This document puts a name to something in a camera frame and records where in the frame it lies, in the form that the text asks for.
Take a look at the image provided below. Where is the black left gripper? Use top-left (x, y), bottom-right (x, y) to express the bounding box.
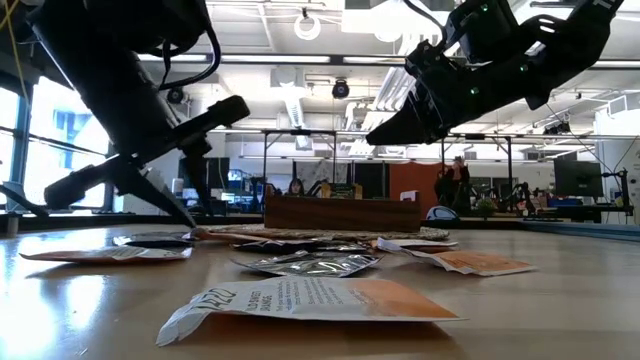
top-left (29, 19), bottom-right (251, 230)

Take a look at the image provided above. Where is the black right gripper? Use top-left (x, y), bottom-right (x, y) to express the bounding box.
top-left (364, 41), bottom-right (547, 147)

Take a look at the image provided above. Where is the wooden three-compartment tray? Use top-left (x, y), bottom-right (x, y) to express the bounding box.
top-left (263, 194), bottom-right (423, 234)

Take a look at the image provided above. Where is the black computer monitor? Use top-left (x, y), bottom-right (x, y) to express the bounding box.
top-left (178, 156), bottom-right (231, 201)
top-left (553, 158), bottom-right (605, 199)

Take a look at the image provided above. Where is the orange partition panel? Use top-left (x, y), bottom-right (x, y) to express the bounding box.
top-left (388, 162), bottom-right (447, 217)

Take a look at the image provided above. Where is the white blue helmet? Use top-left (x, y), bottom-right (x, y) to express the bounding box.
top-left (425, 205), bottom-right (460, 223)

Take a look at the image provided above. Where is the small green plant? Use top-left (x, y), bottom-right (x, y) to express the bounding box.
top-left (476, 197), bottom-right (497, 221)

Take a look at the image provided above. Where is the large window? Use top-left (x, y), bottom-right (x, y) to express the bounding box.
top-left (0, 74), bottom-right (119, 214)

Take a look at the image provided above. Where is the round woven straw placemat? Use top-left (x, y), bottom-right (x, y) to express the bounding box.
top-left (199, 223), bottom-right (451, 244)

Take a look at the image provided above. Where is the dark office desk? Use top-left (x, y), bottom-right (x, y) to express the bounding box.
top-left (522, 203), bottom-right (636, 225)

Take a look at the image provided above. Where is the black metal rack frame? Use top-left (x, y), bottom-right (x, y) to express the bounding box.
top-left (260, 128), bottom-right (339, 201)
top-left (439, 133), bottom-right (515, 201)

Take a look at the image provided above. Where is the black right camera cable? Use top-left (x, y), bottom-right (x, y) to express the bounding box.
top-left (402, 0), bottom-right (451, 49)

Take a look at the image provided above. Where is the black camera cable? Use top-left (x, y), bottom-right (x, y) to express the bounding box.
top-left (402, 0), bottom-right (451, 49)
top-left (158, 24), bottom-right (222, 92)

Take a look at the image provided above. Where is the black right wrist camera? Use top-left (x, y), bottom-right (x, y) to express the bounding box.
top-left (443, 0), bottom-right (522, 65)

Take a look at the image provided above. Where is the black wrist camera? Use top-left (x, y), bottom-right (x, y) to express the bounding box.
top-left (83, 0), bottom-right (214, 55)
top-left (443, 0), bottom-right (522, 65)

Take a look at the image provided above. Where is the black left camera cable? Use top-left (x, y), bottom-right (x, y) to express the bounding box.
top-left (158, 24), bottom-right (222, 92)

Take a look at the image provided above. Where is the white ring light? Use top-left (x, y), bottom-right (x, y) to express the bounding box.
top-left (293, 12), bottom-right (323, 42)

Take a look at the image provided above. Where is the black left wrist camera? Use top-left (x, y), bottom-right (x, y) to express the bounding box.
top-left (83, 0), bottom-right (214, 55)

